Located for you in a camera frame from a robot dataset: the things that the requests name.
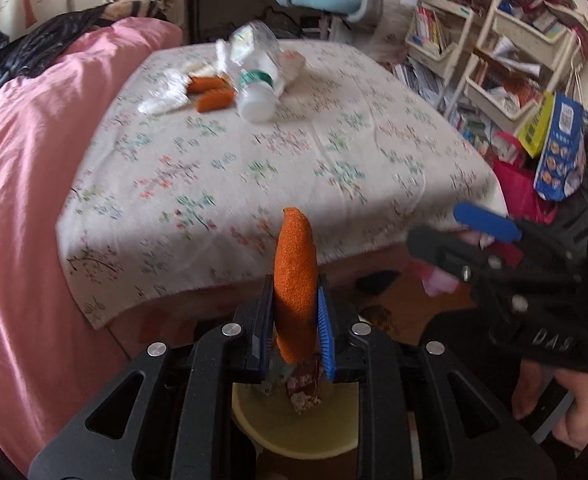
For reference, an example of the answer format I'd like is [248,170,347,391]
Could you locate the stack of books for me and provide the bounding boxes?
[446,105,494,161]

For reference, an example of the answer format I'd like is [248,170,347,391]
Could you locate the black plastic stool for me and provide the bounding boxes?
[548,187,588,241]

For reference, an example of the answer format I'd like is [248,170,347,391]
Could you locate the yellow plastic bin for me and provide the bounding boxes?
[231,381,359,459]

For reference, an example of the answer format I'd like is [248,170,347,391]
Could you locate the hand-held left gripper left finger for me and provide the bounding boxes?
[28,274,275,480]

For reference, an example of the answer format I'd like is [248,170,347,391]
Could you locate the clear plastic wrapper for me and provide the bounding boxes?
[139,67,189,115]

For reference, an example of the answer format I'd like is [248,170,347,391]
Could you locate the black puffer jacket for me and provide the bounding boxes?
[0,10,112,93]

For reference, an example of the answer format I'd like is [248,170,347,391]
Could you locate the cream book cart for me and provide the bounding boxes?
[464,0,582,133]
[405,0,477,111]

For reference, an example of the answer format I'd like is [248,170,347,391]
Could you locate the clear plastic bottle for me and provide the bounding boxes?
[229,20,282,68]

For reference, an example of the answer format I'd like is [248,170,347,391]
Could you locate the blue printed paper bag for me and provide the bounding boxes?
[534,92,588,203]

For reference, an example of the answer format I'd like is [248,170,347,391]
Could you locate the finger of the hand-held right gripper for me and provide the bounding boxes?
[454,202,539,246]
[406,226,499,283]

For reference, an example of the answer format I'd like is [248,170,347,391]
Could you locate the yellow printed box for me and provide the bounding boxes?
[518,92,557,158]

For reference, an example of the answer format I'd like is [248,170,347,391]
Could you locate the person's right hand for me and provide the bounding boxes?
[511,359,588,452]

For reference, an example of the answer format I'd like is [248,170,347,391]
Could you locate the pink shopping bag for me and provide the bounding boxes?
[491,132,557,226]

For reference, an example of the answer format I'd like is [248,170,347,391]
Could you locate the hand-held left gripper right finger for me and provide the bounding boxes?
[316,274,557,480]

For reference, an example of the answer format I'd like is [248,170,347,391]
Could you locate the brown food scraps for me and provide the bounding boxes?
[286,357,325,413]

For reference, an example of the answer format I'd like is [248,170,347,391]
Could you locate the striped beige pillow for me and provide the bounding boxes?
[106,0,175,23]

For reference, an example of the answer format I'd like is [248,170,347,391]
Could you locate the pile of papers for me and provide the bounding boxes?
[391,57,454,106]

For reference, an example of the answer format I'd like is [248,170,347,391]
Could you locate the white bottle green label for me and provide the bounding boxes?
[236,67,279,122]

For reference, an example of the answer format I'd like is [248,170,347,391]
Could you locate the pink blanket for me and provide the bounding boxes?
[0,16,195,466]

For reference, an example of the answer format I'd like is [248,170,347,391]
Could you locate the floral white tablecloth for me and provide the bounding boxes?
[56,40,509,331]

